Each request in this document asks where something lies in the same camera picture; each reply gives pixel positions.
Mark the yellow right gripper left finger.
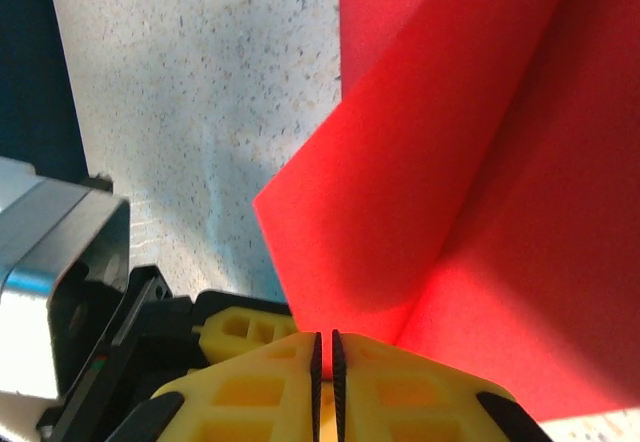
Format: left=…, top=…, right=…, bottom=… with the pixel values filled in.
left=121, top=329, right=325, bottom=442

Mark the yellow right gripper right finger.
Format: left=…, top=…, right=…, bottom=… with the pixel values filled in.
left=330, top=329, right=552, bottom=442

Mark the red cloth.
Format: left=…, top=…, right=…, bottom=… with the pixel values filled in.
left=252, top=0, right=640, bottom=423

